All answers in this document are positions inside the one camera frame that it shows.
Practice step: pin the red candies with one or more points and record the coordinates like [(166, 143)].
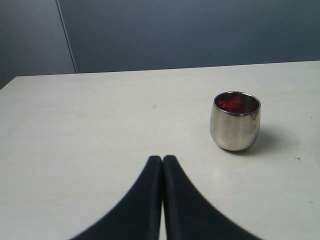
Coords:
[(235, 104)]

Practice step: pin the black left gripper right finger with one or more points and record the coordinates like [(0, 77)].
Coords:
[(188, 215)]

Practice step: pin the stainless steel cup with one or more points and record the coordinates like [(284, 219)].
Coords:
[(235, 131)]

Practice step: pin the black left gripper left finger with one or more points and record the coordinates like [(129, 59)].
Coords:
[(137, 216)]

